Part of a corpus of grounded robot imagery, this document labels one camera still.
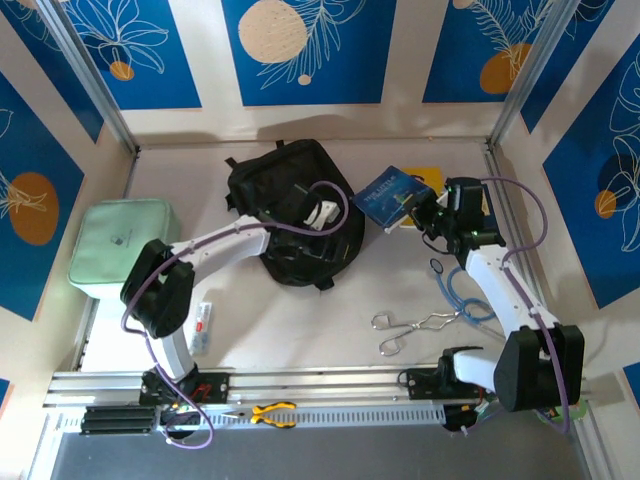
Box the white slotted cable duct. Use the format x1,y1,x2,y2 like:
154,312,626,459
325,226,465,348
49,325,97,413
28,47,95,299
159,404,446,429

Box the blue Little Prince book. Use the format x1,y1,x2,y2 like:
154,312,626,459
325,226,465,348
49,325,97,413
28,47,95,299
353,164,434,236

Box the mint green zip case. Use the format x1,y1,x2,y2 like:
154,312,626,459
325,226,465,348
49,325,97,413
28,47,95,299
67,198,182,301

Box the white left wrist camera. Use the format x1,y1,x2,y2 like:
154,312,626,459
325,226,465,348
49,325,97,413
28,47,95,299
303,199,341,227

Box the yellow cartoon book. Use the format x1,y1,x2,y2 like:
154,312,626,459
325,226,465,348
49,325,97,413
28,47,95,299
399,166,446,229

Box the thin white cable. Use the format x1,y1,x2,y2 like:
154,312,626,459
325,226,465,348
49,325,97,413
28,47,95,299
582,302,619,366

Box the blue stethoscope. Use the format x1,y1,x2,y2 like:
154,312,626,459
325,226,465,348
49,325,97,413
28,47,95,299
429,257,507,342

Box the metal tongs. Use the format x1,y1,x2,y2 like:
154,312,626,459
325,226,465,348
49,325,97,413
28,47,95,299
370,308,464,357

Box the yellow handled pliers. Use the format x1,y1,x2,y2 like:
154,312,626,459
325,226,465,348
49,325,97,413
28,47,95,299
219,401,298,430

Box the aluminium frame post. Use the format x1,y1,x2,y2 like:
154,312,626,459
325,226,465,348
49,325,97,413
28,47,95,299
34,0,142,155
487,0,584,146

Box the black ribbed block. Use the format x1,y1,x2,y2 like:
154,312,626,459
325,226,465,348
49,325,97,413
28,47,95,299
79,405,156,436

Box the white tube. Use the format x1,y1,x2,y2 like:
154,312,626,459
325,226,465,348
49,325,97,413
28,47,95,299
188,301,214,357

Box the grey metal plate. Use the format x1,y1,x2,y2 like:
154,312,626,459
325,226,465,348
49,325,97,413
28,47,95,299
49,424,594,480

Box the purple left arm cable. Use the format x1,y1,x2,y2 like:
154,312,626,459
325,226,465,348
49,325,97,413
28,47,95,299
121,180,350,450

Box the black backpack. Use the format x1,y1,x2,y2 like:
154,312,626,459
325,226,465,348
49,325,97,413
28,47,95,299
223,138,366,291

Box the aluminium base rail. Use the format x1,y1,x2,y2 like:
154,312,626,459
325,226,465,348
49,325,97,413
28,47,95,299
42,364,594,409

